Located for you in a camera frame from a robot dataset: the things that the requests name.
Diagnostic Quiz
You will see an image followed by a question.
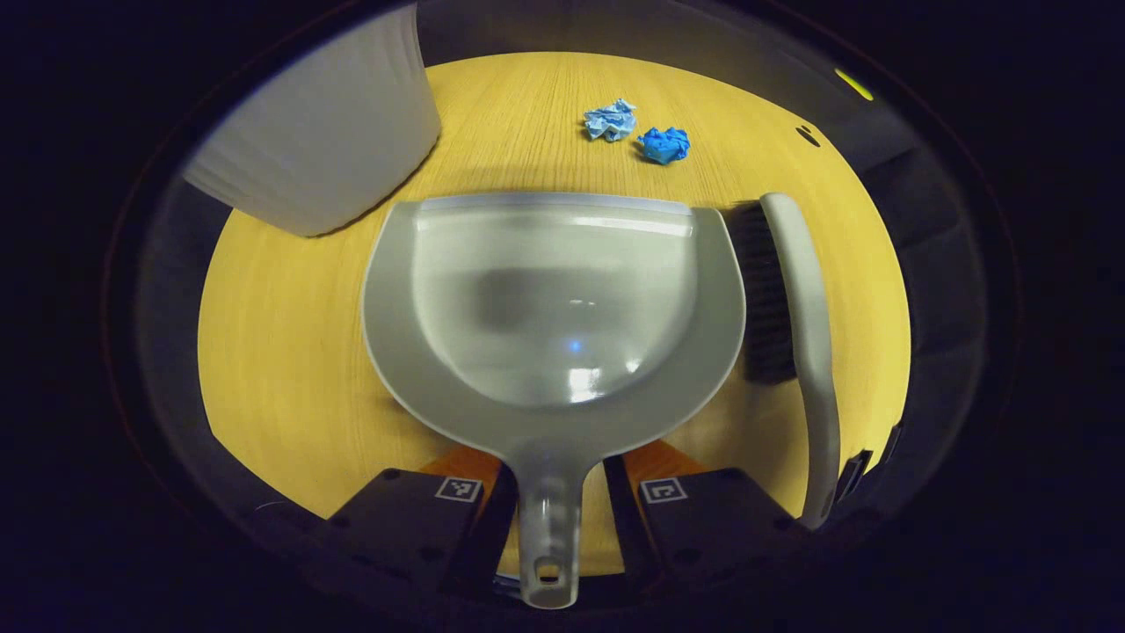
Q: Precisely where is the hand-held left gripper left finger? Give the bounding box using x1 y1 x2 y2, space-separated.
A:
327 444 521 600

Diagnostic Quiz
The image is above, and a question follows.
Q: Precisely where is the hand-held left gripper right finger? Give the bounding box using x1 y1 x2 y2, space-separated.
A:
603 440 811 592

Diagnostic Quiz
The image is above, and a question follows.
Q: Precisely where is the small grey broom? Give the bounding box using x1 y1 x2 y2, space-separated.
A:
734 192 842 531

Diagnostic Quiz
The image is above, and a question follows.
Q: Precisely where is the grey plastic dustpan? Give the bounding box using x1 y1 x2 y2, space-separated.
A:
361 193 748 610

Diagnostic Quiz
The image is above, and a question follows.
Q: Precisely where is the deep blue paper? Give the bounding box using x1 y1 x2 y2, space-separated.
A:
637 127 691 165

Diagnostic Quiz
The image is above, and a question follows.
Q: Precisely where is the light blue paper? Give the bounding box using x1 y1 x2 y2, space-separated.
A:
584 98 637 142

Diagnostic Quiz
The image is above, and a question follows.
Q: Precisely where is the white ribbed garbage bin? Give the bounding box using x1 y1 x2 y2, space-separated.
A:
182 4 442 238

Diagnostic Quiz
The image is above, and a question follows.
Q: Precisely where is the wooden desktop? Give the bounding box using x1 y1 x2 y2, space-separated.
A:
198 51 912 577

